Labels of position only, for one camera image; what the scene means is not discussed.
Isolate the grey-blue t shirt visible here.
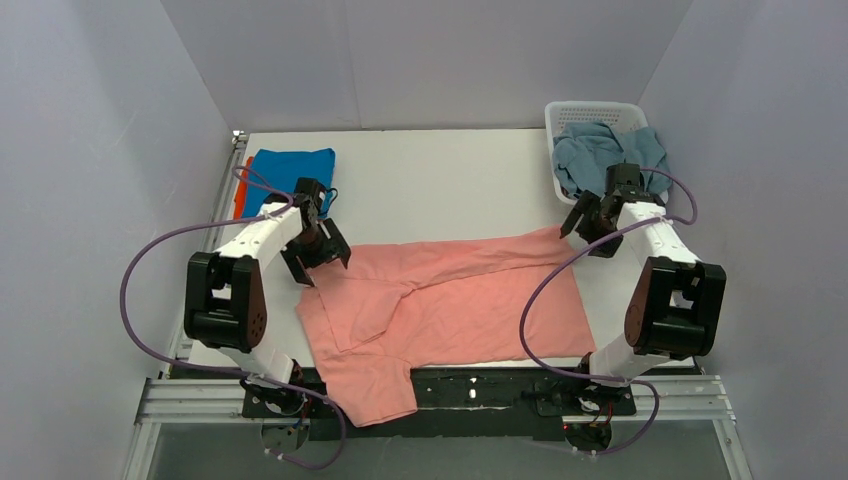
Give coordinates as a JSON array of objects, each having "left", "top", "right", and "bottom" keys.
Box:
[{"left": 552, "top": 122, "right": 669, "bottom": 200}]

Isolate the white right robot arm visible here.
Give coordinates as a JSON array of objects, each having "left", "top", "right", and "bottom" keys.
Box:
[{"left": 560, "top": 163, "right": 727, "bottom": 388}]

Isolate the folded orange t shirt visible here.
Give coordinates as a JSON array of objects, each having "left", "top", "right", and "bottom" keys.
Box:
[{"left": 232, "top": 156, "right": 254, "bottom": 219}]

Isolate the white plastic basket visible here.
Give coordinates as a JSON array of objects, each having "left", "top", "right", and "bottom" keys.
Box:
[{"left": 545, "top": 101, "right": 651, "bottom": 205}]

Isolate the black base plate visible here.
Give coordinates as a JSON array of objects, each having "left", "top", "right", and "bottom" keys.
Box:
[{"left": 239, "top": 368, "right": 636, "bottom": 442}]

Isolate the aluminium frame rail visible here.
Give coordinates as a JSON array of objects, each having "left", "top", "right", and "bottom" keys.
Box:
[{"left": 125, "top": 129, "right": 751, "bottom": 479}]

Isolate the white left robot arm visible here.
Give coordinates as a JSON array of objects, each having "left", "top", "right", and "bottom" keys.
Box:
[{"left": 183, "top": 177, "right": 351, "bottom": 387}]

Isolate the folded blue t shirt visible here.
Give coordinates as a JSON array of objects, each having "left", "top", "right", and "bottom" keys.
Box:
[{"left": 241, "top": 148, "right": 336, "bottom": 218}]

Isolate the pink t shirt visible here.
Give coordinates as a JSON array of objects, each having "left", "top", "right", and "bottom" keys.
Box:
[{"left": 296, "top": 227, "right": 596, "bottom": 427}]

